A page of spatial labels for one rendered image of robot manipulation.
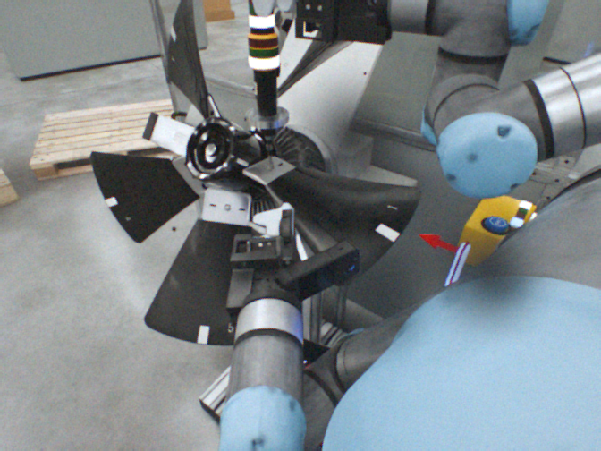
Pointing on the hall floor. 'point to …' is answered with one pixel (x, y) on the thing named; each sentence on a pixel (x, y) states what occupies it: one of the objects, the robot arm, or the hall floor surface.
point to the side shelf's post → (340, 306)
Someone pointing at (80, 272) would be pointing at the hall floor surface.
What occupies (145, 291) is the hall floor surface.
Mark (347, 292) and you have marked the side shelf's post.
